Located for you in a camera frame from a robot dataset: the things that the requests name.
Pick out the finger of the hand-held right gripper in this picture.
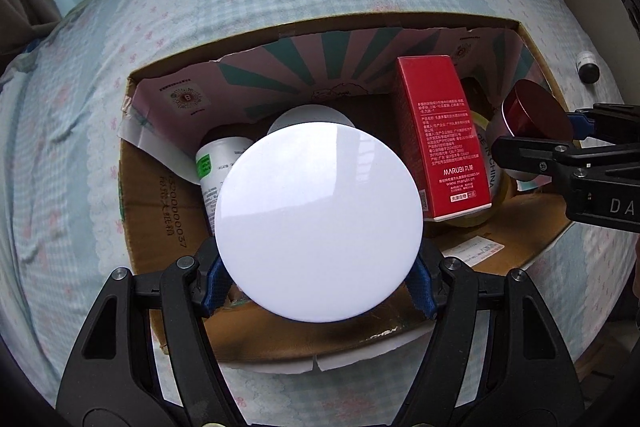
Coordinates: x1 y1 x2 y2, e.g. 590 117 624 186
499 133 640 188
569 103 640 144

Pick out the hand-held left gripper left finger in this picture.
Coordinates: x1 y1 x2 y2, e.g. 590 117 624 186
56 238 247 427

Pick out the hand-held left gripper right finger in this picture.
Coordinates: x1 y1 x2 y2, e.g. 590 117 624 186
394 246 586 427

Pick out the clear yellowish tape roll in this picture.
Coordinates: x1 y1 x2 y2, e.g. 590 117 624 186
425 111 517 229

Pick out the red-lidded silver jar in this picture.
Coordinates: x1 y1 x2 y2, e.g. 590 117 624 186
487 79 577 194

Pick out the cardboard box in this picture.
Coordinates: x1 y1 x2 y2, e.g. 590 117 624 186
117 12 581 376

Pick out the red carton box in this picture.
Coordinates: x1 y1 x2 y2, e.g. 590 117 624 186
396 55 493 222

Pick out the white bottle with green label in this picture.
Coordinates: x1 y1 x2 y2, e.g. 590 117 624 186
194 136 254 234

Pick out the white round cream jar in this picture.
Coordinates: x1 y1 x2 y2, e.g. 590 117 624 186
214 125 425 323

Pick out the white round lid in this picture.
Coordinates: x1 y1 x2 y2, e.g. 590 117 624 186
265 104 356 144

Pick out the small black silver jar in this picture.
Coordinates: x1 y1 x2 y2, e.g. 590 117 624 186
575 51 601 84

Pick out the floral checked bed sheet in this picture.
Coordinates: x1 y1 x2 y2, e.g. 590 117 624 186
0 0 637 427

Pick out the grey-brown curtain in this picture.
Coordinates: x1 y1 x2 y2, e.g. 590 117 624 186
0 0 67 75

